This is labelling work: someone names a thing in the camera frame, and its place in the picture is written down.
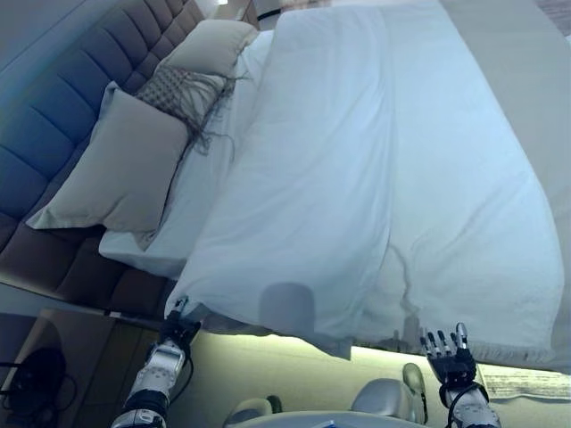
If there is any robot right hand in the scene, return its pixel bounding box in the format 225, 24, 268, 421
418, 323, 478, 385

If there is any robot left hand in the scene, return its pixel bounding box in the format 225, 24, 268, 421
159, 297, 202, 345

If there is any white duvet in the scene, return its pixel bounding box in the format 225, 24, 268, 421
167, 6, 555, 363

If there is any white fitted bed sheet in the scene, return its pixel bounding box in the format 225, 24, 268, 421
97, 29, 278, 280

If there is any beige bed runner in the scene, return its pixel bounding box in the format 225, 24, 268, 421
441, 0, 571, 372

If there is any robot right leg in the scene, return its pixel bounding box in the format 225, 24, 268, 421
350, 363, 428, 425

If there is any robot leg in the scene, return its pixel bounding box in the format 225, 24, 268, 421
350, 363, 428, 425
222, 394, 283, 428

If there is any light wooden nightstand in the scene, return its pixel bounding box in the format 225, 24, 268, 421
0, 307, 167, 428

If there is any robot left leg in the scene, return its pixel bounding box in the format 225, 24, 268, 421
222, 394, 283, 428

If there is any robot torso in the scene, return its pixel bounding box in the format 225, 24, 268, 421
267, 410, 403, 428

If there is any white dome table lamp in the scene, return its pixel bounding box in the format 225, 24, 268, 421
6, 347, 69, 416

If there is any beige pillow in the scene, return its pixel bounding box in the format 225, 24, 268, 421
26, 82, 191, 235
167, 18, 261, 79

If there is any macrame fringed cushion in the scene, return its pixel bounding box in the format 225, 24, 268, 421
133, 65, 238, 155

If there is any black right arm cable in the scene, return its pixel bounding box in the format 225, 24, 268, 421
444, 383, 475, 428

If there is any tangled black lamp cable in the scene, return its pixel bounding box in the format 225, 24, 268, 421
0, 359, 80, 421

